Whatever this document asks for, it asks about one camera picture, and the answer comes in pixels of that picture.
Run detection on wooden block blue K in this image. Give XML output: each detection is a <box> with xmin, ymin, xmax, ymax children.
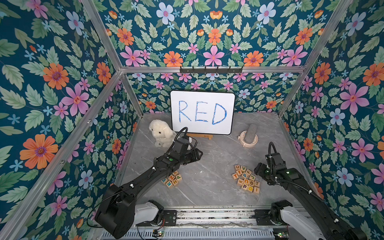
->
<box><xmin>165</xmin><ymin>181</ymin><xmax>174</xmax><ymax>189</ymax></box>

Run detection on white whiteboard reading RED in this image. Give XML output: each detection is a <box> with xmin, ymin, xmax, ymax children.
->
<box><xmin>170</xmin><ymin>91</ymin><xmax>236</xmax><ymax>135</ymax></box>

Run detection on black hook rail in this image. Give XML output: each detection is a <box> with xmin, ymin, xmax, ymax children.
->
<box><xmin>179</xmin><ymin>66</ymin><xmax>243</xmax><ymax>75</ymax></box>

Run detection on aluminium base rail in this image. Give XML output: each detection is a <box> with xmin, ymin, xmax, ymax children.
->
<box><xmin>95</xmin><ymin>206</ymin><xmax>340</xmax><ymax>232</ymax></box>

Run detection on grey felt pad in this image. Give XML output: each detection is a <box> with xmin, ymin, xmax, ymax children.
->
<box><xmin>244</xmin><ymin>124</ymin><xmax>257</xmax><ymax>144</ymax></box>

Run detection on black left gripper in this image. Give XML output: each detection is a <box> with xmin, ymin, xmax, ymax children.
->
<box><xmin>177</xmin><ymin>147</ymin><xmax>204</xmax><ymax>165</ymax></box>

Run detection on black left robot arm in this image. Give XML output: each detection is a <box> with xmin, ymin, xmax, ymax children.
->
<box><xmin>95</xmin><ymin>137</ymin><xmax>203</xmax><ymax>239</ymax></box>

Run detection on white plush dog toy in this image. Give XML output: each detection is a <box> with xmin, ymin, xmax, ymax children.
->
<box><xmin>149</xmin><ymin>120</ymin><xmax>177</xmax><ymax>148</ymax></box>

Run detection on wooden whiteboard easel stand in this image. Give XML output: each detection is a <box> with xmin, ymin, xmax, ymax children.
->
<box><xmin>187</xmin><ymin>133</ymin><xmax>213</xmax><ymax>140</ymax></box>

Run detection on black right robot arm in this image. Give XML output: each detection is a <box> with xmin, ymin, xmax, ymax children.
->
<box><xmin>254</xmin><ymin>142</ymin><xmax>368</xmax><ymax>240</ymax></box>

